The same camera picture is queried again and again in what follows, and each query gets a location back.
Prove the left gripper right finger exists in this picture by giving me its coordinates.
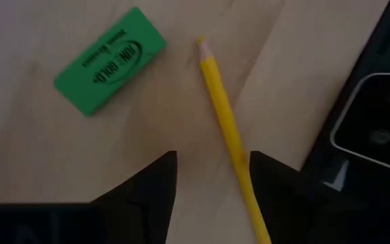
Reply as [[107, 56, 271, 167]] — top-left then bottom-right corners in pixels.
[[249, 150, 349, 244]]

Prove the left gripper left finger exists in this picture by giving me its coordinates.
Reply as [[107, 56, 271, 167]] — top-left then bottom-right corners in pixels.
[[91, 150, 179, 244]]

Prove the yellow pencil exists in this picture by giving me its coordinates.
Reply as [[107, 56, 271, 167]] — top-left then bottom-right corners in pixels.
[[196, 35, 273, 244]]

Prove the green eraser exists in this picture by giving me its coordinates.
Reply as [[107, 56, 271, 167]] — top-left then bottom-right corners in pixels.
[[53, 5, 168, 118]]

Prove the black table-level camera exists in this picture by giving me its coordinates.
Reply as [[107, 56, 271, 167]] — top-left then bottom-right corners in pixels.
[[329, 72, 390, 174]]

